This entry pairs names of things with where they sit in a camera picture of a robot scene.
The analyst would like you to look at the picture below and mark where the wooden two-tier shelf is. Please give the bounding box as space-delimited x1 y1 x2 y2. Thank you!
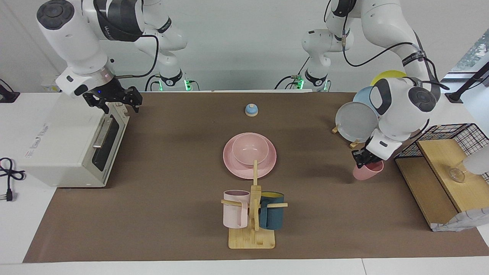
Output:
395 139 489 230

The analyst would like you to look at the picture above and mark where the window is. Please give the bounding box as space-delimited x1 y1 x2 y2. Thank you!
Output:
450 29 489 74

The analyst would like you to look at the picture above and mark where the wooden plate rack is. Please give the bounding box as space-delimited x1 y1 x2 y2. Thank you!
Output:
332 124 361 149

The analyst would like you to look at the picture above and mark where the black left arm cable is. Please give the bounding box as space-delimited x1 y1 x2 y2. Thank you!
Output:
342 15 451 92

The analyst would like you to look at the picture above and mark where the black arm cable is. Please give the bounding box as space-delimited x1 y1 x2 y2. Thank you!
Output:
115 34 160 79
342 15 451 92

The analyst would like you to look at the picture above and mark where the dark blue mug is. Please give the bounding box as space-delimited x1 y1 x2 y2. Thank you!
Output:
258 192 285 230

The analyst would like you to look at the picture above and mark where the pink cup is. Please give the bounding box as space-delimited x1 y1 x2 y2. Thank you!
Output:
352 160 384 181

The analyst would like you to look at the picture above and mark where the pink mug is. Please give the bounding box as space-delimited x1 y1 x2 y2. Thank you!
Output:
223 190 251 229

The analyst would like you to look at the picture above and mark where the light blue plate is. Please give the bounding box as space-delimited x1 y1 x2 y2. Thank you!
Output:
353 86 382 117

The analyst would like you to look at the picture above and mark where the black table clamp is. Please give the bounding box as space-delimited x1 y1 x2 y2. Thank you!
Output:
0 79 20 104

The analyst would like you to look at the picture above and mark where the grey plate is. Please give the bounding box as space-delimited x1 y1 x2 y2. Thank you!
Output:
335 102 379 144

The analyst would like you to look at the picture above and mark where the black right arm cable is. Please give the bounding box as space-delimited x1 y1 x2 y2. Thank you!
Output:
115 34 160 79

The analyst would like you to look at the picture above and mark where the yellow plate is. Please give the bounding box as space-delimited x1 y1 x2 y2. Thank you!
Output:
370 70 408 87

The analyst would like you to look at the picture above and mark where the wooden mug tree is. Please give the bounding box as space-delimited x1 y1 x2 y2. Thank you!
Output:
221 160 288 249

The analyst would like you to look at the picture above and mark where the clear glass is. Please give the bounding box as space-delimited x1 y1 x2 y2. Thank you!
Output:
449 167 467 183

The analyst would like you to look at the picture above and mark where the black wire basket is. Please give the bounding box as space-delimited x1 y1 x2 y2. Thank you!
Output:
394 123 489 184

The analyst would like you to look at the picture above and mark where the pink bowl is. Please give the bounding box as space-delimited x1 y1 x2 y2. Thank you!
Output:
232 134 269 166

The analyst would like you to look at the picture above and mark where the white socket box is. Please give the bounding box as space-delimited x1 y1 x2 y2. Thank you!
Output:
40 78 63 93

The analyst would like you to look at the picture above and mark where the black stand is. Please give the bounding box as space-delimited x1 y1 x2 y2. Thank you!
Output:
445 61 489 104

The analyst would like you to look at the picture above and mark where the pink plate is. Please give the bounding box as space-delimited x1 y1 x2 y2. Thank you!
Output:
223 133 277 180

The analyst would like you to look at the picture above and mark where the white toaster oven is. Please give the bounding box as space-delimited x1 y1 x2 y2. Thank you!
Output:
19 89 130 188

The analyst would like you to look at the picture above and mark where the black power cord with plug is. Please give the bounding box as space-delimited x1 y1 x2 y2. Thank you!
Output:
0 157 26 202

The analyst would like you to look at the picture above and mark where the brown table mat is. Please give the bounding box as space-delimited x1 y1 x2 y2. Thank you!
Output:
23 92 489 263

